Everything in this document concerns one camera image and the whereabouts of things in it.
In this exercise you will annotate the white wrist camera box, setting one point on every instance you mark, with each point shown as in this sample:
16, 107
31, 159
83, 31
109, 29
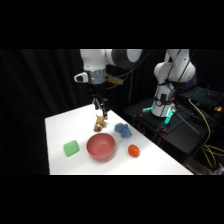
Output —
81, 78

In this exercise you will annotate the pink bowl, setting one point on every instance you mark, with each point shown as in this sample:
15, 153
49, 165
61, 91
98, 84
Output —
100, 145

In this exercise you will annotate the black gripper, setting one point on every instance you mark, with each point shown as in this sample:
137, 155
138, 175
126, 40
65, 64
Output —
97, 90

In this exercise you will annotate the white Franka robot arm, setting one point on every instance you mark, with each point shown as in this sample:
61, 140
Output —
173, 71

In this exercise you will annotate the blue plush toy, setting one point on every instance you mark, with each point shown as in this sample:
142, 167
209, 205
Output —
123, 130

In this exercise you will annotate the black laptop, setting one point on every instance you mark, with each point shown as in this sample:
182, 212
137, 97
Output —
204, 96

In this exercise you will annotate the small yellow connector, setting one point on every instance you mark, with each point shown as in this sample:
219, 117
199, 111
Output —
217, 108

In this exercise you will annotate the brown plush toy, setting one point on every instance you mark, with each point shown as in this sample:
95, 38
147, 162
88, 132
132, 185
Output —
99, 122

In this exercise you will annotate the green sponge block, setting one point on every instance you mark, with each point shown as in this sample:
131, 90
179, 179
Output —
71, 148

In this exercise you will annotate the black robot stand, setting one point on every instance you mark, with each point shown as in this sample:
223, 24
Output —
186, 133

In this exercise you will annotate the red ball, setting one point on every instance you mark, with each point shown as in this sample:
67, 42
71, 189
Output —
133, 151

